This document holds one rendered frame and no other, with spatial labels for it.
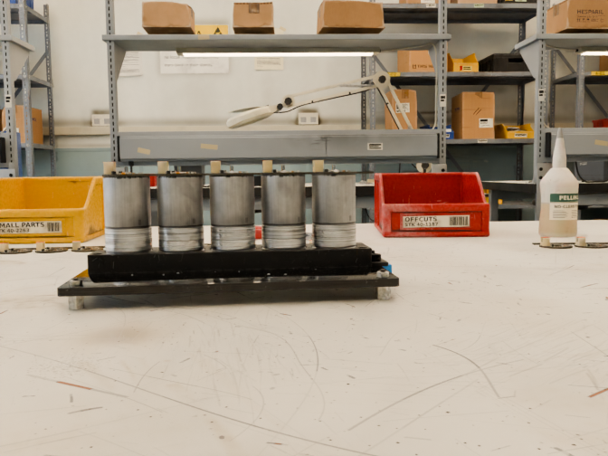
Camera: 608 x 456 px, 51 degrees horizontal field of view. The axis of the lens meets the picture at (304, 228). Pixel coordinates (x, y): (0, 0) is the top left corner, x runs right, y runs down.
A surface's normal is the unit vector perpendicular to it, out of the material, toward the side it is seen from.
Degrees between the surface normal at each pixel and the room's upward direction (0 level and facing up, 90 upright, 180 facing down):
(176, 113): 90
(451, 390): 0
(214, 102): 90
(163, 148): 90
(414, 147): 90
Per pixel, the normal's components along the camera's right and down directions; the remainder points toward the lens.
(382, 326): -0.01, -1.00
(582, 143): 0.04, 0.09
